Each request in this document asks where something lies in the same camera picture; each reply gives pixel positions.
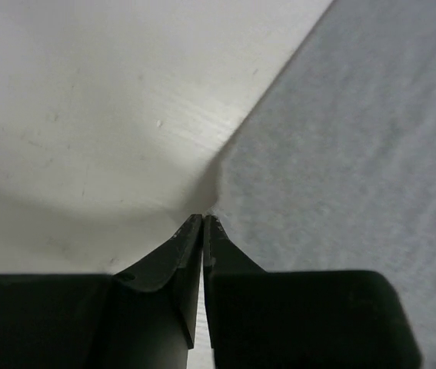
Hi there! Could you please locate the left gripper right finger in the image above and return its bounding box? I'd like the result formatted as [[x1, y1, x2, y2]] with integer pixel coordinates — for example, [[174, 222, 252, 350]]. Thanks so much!
[[203, 215, 422, 368]]

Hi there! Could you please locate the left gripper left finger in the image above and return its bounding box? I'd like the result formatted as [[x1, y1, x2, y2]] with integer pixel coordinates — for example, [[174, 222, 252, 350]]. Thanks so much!
[[0, 214, 202, 368]]

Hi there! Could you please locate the grey tank top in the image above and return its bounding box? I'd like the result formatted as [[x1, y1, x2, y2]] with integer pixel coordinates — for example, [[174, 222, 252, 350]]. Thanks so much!
[[213, 1, 436, 368]]

